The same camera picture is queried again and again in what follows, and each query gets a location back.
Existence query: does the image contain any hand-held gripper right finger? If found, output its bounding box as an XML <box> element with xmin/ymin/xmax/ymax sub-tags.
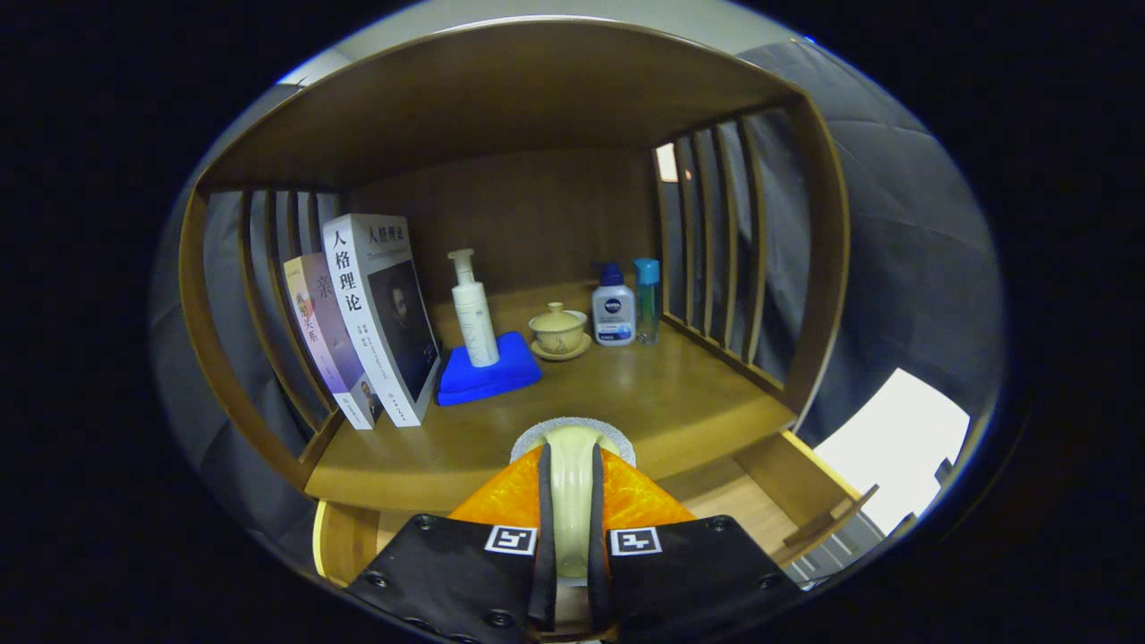
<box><xmin>586</xmin><ymin>443</ymin><xmax>806</xmax><ymax>644</ymax></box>

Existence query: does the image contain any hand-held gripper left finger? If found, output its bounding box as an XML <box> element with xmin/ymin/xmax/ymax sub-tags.
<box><xmin>344</xmin><ymin>443</ymin><xmax>560</xmax><ymax>644</ymax></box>

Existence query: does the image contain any grey sponge with yellow handle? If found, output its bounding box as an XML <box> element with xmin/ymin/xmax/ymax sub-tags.
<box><xmin>510</xmin><ymin>416</ymin><xmax>638</xmax><ymax>587</ymax></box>

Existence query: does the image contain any wooden drawer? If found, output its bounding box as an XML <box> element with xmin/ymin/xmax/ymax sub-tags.
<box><xmin>311</xmin><ymin>431</ymin><xmax>879</xmax><ymax>591</ymax></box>

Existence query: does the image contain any wooden countertop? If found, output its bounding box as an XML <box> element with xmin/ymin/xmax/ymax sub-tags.
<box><xmin>304</xmin><ymin>282</ymin><xmax>797</xmax><ymax>515</ymax></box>

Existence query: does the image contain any wooden cabinet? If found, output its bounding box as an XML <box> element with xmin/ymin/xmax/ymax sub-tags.
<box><xmin>177</xmin><ymin>18</ymin><xmax>851</xmax><ymax>591</ymax></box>

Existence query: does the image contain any blue folded cloth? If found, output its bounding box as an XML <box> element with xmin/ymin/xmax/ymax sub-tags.
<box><xmin>437</xmin><ymin>331</ymin><xmax>544</xmax><ymax>407</ymax></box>

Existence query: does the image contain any yellow lidded teacup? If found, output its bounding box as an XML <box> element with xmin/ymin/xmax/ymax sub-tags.
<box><xmin>528</xmin><ymin>301</ymin><xmax>593</xmax><ymax>362</ymax></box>

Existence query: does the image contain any white and blue lotion bottle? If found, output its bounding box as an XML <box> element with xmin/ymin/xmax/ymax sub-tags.
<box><xmin>591</xmin><ymin>262</ymin><xmax>637</xmax><ymax>347</ymax></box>

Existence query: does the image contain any grey slatted chair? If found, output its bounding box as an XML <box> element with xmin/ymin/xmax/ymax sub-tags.
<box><xmin>785</xmin><ymin>512</ymin><xmax>922</xmax><ymax>591</ymax></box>

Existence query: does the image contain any white pump bottle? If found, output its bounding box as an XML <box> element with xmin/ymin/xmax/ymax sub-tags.
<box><xmin>447</xmin><ymin>248</ymin><xmax>501</xmax><ymax>369</ymax></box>

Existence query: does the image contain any teal bottle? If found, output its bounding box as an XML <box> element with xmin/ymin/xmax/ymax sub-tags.
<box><xmin>633</xmin><ymin>258</ymin><xmax>662</xmax><ymax>346</ymax></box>

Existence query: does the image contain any thick white book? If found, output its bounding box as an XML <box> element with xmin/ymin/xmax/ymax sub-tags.
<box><xmin>322</xmin><ymin>213</ymin><xmax>443</xmax><ymax>428</ymax></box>

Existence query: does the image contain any purple book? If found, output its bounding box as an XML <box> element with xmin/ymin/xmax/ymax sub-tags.
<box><xmin>283</xmin><ymin>252</ymin><xmax>386</xmax><ymax>431</ymax></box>

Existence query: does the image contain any white panel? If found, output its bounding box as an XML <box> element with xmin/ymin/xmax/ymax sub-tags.
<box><xmin>812</xmin><ymin>368</ymin><xmax>971</xmax><ymax>538</ymax></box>

